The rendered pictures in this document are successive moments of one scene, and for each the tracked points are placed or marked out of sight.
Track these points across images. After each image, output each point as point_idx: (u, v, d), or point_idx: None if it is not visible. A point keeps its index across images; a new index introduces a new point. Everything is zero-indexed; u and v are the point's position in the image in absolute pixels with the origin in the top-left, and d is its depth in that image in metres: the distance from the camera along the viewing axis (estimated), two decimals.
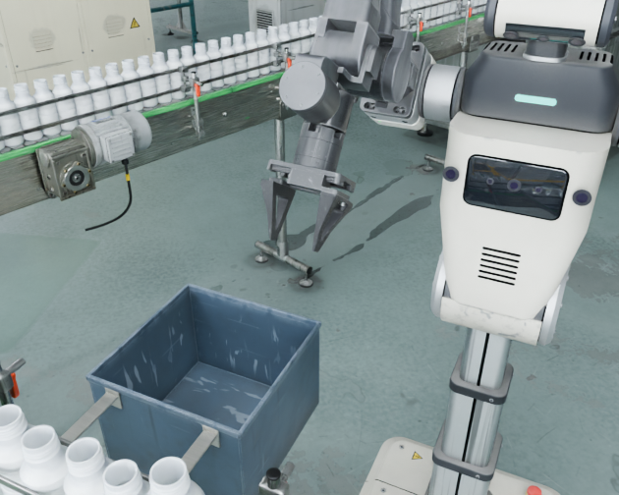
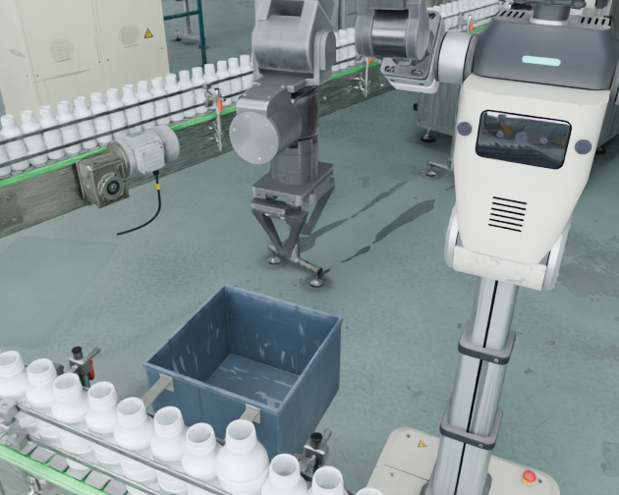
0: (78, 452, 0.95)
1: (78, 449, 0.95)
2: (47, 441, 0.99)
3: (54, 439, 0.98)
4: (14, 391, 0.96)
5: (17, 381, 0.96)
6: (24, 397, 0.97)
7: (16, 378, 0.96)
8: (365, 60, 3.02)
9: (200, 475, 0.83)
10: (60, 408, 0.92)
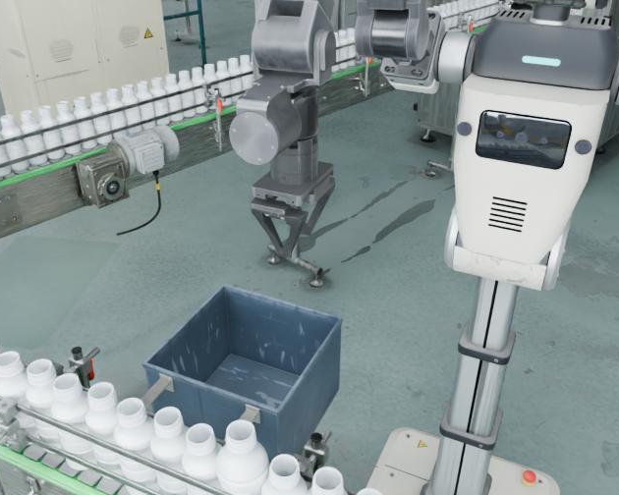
0: (77, 452, 0.95)
1: (78, 449, 0.95)
2: (47, 441, 0.99)
3: (54, 440, 0.98)
4: (14, 391, 0.96)
5: (16, 382, 0.96)
6: (24, 397, 0.97)
7: (16, 378, 0.96)
8: (365, 60, 3.02)
9: (200, 475, 0.83)
10: (59, 409, 0.92)
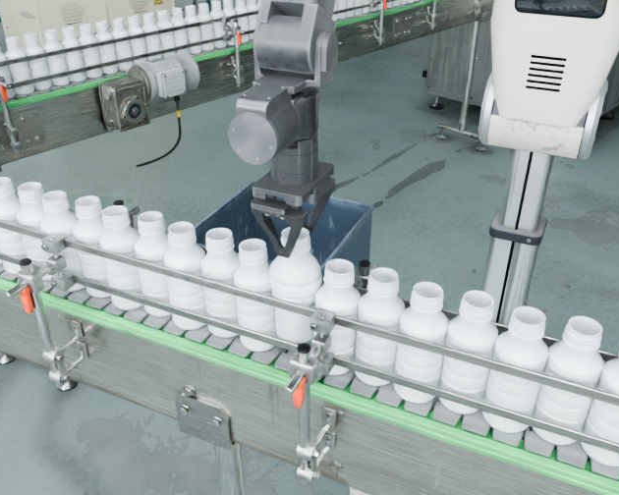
0: (124, 288, 0.96)
1: (125, 284, 0.95)
2: None
3: (100, 281, 0.99)
4: (61, 228, 0.96)
5: (63, 219, 0.97)
6: (70, 236, 0.98)
7: (63, 215, 0.97)
8: (378, 8, 3.02)
9: (253, 287, 0.83)
10: (108, 238, 0.92)
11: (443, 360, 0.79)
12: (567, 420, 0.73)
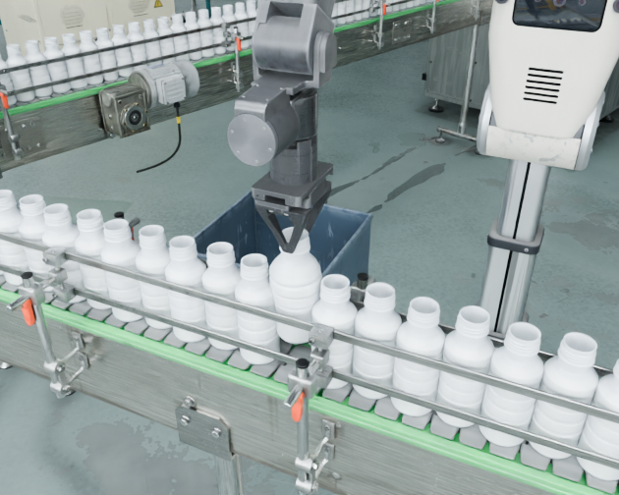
0: (124, 301, 0.97)
1: (125, 297, 0.96)
2: None
3: (102, 293, 1.00)
4: (62, 241, 0.97)
5: (64, 232, 0.97)
6: (71, 248, 0.98)
7: (64, 229, 0.97)
8: (378, 13, 3.03)
9: (253, 302, 0.84)
10: (109, 250, 0.93)
11: (440, 374, 0.80)
12: (562, 435, 0.74)
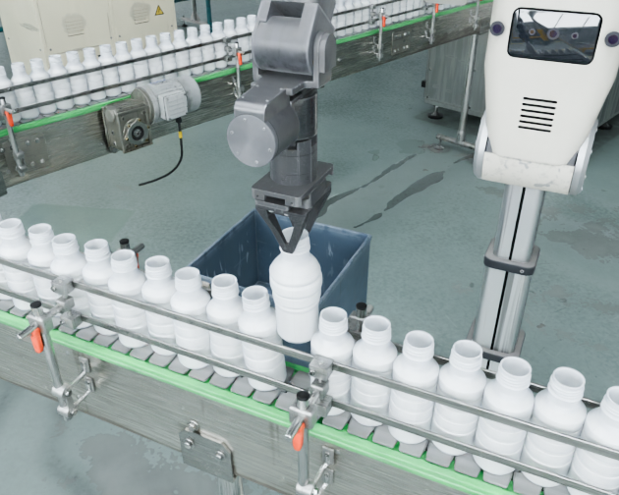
0: (130, 328, 0.99)
1: (131, 324, 0.99)
2: (102, 321, 1.03)
3: (109, 319, 1.03)
4: (69, 270, 1.00)
5: (72, 261, 1.00)
6: (78, 277, 1.01)
7: (71, 257, 1.00)
8: (377, 25, 3.06)
9: (256, 333, 0.87)
10: (116, 281, 0.96)
11: (435, 404, 0.83)
12: (552, 465, 0.77)
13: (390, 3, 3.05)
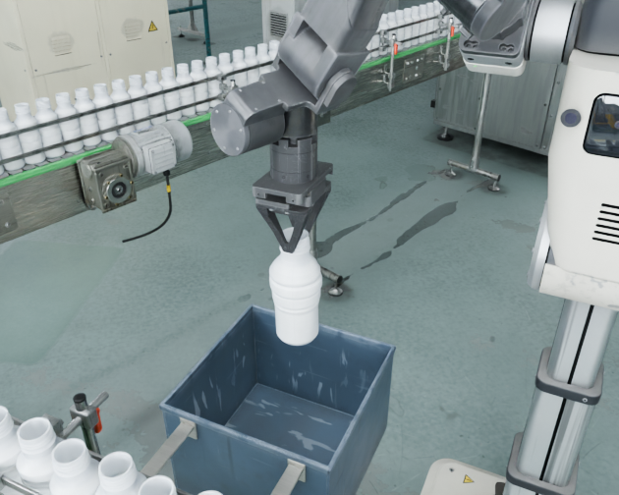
0: None
1: None
2: None
3: None
4: None
5: (2, 447, 0.74)
6: (11, 467, 0.75)
7: (1, 443, 0.74)
8: (388, 51, 2.79)
9: None
10: (59, 485, 0.69)
11: None
12: None
13: (402, 27, 2.78)
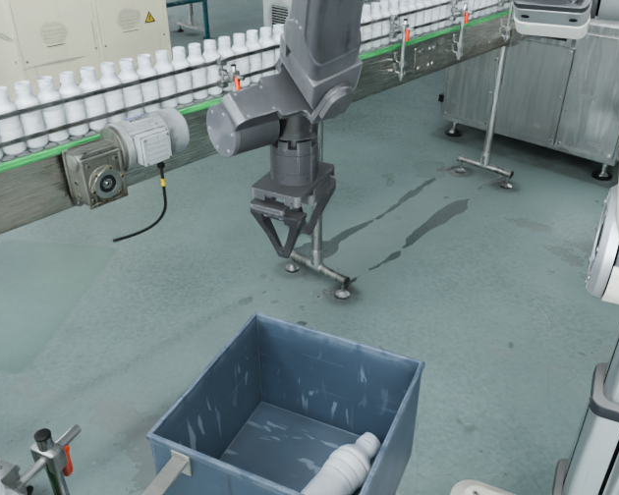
0: None
1: None
2: None
3: None
4: None
5: None
6: None
7: None
8: (399, 38, 2.62)
9: None
10: None
11: None
12: None
13: (414, 13, 2.61)
